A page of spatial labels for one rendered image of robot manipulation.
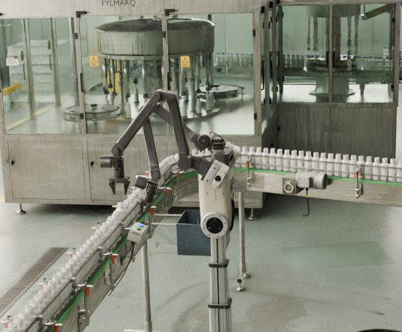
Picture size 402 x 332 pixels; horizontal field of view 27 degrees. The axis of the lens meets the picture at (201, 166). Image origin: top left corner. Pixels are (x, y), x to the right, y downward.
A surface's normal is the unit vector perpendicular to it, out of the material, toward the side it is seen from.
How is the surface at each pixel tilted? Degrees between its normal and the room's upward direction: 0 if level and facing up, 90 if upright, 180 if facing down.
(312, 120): 90
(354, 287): 0
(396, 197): 94
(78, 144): 90
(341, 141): 90
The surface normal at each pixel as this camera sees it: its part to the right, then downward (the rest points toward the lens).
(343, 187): -0.47, 0.23
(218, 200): -0.17, 0.42
